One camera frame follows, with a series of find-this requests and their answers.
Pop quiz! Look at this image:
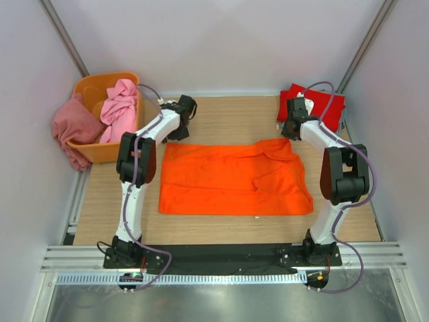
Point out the orange t-shirt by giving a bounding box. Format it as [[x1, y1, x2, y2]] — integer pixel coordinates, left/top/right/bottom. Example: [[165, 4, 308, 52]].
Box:
[[158, 138, 314, 216]]

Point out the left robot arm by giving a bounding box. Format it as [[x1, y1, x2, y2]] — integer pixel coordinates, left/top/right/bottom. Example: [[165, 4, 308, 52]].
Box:
[[104, 95, 197, 268]]

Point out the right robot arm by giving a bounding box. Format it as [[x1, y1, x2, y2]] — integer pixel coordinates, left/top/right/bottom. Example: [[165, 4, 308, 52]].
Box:
[[282, 96, 370, 267]]

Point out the folded red t-shirt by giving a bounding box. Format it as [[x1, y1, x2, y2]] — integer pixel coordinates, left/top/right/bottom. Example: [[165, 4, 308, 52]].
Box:
[[276, 83, 347, 132]]

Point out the folded grey t-shirt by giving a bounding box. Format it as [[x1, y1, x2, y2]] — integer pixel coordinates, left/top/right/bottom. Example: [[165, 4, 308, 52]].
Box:
[[280, 89, 348, 138]]

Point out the light pink crumpled shirt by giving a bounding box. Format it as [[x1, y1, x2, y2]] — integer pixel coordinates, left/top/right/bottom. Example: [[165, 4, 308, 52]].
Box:
[[99, 78, 138, 144]]

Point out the orange plastic basket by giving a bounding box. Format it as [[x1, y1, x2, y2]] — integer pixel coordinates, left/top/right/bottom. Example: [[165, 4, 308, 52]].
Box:
[[68, 71, 143, 164]]

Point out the dusty pink crumpled shirt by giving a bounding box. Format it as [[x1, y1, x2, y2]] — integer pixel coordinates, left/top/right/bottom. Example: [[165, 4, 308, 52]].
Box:
[[52, 93, 103, 171]]

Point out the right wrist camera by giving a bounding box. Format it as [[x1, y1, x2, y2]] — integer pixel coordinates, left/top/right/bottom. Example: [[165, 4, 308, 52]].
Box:
[[296, 92, 314, 115]]

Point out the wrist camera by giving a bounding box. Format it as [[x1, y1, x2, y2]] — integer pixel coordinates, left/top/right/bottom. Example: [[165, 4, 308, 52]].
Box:
[[296, 92, 314, 115], [158, 98, 178, 106]]

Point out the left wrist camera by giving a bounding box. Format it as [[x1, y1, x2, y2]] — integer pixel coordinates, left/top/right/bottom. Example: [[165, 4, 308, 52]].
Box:
[[158, 98, 178, 106]]

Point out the right corner aluminium post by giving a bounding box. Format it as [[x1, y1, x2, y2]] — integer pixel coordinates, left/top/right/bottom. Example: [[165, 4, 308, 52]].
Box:
[[337, 0, 397, 94]]

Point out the corner aluminium post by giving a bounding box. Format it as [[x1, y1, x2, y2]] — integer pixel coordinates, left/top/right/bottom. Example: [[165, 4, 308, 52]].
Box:
[[38, 0, 90, 77], [337, 0, 397, 94]]

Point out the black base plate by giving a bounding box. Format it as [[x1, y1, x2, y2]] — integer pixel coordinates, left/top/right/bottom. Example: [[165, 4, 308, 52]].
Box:
[[103, 244, 343, 276]]

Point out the aluminium rail frame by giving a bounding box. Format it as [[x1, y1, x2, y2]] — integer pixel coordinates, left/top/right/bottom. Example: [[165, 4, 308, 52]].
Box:
[[32, 167, 429, 322]]

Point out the left corner aluminium post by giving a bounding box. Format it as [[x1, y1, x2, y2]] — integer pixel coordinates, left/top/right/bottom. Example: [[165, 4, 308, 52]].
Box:
[[38, 0, 90, 77]]

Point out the white slotted cable duct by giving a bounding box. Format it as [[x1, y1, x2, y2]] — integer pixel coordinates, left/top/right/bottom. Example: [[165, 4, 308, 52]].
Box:
[[56, 271, 307, 286]]

